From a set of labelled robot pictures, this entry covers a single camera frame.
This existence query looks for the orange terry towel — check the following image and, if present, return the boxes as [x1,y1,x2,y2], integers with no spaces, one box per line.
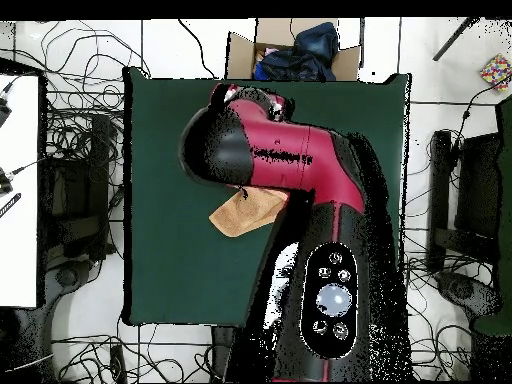
[208,185,290,238]

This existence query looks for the multicoloured patterned item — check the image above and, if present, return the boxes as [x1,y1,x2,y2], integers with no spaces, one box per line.
[479,53,512,93]

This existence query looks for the dark blue clothing pile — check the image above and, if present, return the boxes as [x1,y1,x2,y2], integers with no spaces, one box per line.
[253,21,341,82]

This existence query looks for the brown cardboard box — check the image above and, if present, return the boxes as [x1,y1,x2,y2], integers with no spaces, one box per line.
[225,17,363,82]

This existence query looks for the black metal bar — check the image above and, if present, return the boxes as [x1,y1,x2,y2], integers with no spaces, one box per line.
[432,17,479,62]

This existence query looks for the dark green table cloth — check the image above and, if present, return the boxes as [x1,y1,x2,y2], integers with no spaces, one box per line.
[123,67,411,327]

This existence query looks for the black equipment rack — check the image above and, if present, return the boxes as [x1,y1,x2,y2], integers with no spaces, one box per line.
[39,115,121,261]
[427,129,503,273]

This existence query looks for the green covered side table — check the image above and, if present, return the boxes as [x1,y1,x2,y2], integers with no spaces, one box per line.
[471,95,512,337]

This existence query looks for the black stand foot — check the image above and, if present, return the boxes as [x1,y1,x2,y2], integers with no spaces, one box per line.
[435,271,501,321]
[41,257,99,317]

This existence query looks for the white side table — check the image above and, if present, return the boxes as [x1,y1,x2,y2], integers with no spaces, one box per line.
[0,73,41,309]

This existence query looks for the black device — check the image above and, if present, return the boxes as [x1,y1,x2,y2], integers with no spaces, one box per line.
[0,93,13,127]
[0,166,15,196]

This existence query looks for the black slotted bar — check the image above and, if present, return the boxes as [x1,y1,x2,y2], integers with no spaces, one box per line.
[0,192,22,219]

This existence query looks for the black power strip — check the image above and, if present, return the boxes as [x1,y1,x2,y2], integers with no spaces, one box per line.
[109,343,128,383]

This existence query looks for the loose black floor cables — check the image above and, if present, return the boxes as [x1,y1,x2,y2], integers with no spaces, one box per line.
[0,19,152,161]
[51,315,215,383]

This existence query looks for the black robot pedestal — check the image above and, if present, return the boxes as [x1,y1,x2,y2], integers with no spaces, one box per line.
[211,325,245,383]

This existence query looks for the black cable tangle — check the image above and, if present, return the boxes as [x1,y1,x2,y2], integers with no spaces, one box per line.
[403,223,481,381]

